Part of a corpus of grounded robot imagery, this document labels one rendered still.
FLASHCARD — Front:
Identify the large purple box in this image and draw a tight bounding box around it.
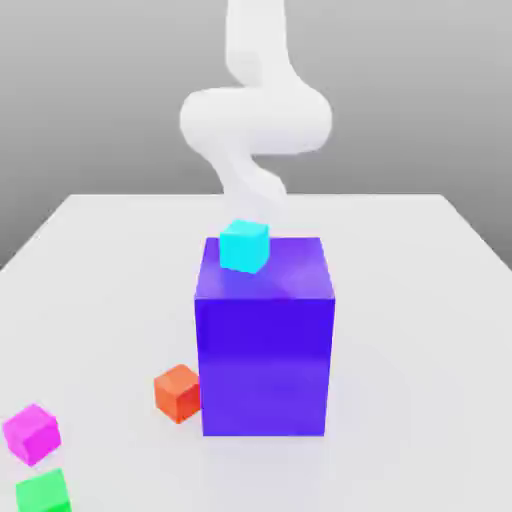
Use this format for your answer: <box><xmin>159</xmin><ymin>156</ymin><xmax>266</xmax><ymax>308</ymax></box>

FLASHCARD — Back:
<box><xmin>193</xmin><ymin>236</ymin><xmax>336</xmax><ymax>438</ymax></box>

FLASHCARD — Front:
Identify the small orange cube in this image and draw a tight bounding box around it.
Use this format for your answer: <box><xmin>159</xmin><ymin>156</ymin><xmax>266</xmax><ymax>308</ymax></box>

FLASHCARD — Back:
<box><xmin>153</xmin><ymin>363</ymin><xmax>202</xmax><ymax>425</ymax></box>

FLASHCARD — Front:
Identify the small green cube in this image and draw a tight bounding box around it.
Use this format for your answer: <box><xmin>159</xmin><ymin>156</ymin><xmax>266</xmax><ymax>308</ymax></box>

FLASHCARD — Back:
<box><xmin>15</xmin><ymin>468</ymin><xmax>73</xmax><ymax>512</ymax></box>

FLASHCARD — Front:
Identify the small magenta cube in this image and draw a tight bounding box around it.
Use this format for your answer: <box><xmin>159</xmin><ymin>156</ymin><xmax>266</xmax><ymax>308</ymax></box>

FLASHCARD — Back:
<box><xmin>1</xmin><ymin>402</ymin><xmax>62</xmax><ymax>468</ymax></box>

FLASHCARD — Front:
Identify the small cyan cube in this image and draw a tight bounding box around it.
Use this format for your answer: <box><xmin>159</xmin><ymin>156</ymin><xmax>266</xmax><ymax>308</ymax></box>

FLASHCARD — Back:
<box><xmin>218</xmin><ymin>218</ymin><xmax>270</xmax><ymax>275</ymax></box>

